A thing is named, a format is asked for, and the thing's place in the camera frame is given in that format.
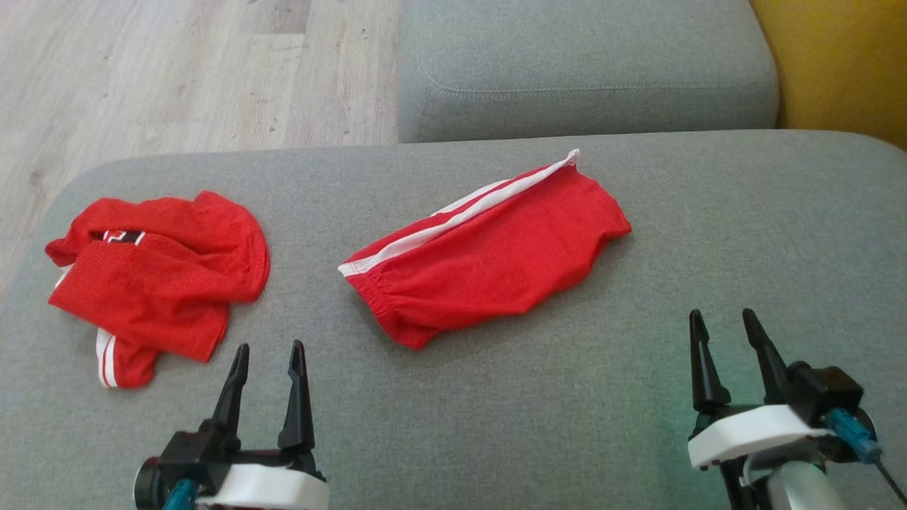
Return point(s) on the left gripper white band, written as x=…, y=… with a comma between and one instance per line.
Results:
x=269, y=489

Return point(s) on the red jersey with white sleeves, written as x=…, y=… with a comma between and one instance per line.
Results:
x=156, y=283

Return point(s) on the grey sofa seat cushion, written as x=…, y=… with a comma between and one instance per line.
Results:
x=581, y=57

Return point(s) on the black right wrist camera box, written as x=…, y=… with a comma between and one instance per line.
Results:
x=825, y=389

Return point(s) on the large yellow sofa backrest cushion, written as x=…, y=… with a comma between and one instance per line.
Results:
x=843, y=64

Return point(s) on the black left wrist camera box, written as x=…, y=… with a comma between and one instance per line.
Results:
x=184, y=453

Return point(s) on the wide grey sofa seat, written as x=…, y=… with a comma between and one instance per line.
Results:
x=496, y=425

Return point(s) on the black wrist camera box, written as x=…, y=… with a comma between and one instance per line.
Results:
x=184, y=453
x=825, y=389

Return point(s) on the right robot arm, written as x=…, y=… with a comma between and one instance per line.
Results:
x=801, y=489

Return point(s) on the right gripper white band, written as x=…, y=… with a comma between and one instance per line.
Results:
x=751, y=432

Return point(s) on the red shorts with white stripes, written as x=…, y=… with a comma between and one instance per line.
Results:
x=496, y=262

